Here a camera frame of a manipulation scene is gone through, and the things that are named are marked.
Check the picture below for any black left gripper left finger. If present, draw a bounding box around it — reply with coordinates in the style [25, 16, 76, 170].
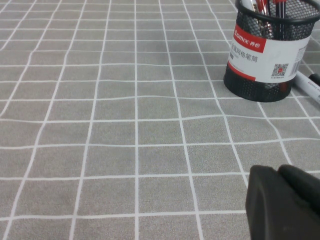
[245, 164, 320, 240]

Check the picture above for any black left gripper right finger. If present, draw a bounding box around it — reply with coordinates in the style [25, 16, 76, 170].
[278, 163, 320, 215]

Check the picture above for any black mesh pen holder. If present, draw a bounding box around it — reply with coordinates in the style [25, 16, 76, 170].
[223, 0, 320, 103]

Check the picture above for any red retractable pen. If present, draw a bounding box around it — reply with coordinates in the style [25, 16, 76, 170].
[254, 0, 270, 15]

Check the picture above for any silver paint marker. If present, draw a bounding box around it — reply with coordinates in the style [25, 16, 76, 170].
[294, 71, 320, 104]

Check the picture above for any grey white-grid tablecloth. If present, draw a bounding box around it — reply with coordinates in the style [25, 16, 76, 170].
[0, 0, 320, 240]

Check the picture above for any red-capped black marker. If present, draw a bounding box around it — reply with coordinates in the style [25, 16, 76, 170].
[271, 0, 288, 18]

